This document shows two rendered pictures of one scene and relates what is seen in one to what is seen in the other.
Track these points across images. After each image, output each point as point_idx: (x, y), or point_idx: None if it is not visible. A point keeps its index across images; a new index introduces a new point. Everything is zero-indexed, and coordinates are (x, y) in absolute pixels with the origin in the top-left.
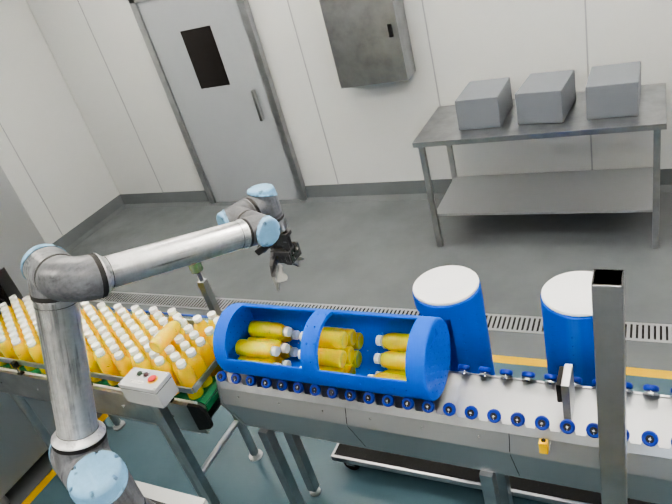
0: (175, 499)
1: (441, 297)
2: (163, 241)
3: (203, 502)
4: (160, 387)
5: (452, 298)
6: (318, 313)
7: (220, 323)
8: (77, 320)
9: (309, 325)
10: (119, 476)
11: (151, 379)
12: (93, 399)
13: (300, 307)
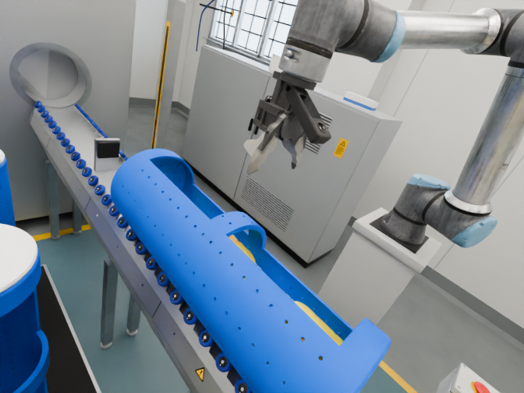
0: (377, 231)
1: (12, 244)
2: (437, 12)
3: (356, 220)
4: (456, 371)
5: (9, 233)
6: (228, 224)
7: (381, 332)
8: (497, 91)
9: (248, 221)
10: (412, 175)
11: (480, 384)
12: (463, 171)
13: (238, 265)
